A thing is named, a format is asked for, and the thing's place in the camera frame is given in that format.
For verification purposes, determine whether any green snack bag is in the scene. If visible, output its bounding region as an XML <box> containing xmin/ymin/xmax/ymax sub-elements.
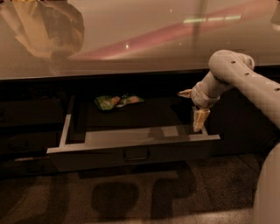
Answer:
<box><xmin>94</xmin><ymin>94</ymin><xmax>144</xmax><ymax>111</ymax></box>

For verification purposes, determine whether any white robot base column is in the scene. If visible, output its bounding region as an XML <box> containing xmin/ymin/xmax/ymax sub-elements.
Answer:
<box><xmin>251</xmin><ymin>143</ymin><xmax>280</xmax><ymax>224</ymax></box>

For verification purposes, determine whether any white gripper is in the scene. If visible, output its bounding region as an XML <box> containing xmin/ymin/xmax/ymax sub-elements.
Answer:
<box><xmin>177</xmin><ymin>81</ymin><xmax>221</xmax><ymax>132</ymax></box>

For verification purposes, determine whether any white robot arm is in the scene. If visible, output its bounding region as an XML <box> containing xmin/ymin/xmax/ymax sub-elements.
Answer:
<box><xmin>178</xmin><ymin>50</ymin><xmax>280</xmax><ymax>132</ymax></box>

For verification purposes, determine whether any dark drawer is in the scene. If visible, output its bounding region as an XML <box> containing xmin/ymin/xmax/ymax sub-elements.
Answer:
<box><xmin>47</xmin><ymin>96</ymin><xmax>220</xmax><ymax>172</ymax></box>
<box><xmin>0</xmin><ymin>156</ymin><xmax>58</xmax><ymax>179</ymax></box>
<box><xmin>0</xmin><ymin>99</ymin><xmax>64</xmax><ymax>128</ymax></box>
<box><xmin>0</xmin><ymin>131</ymin><xmax>59</xmax><ymax>154</ymax></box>

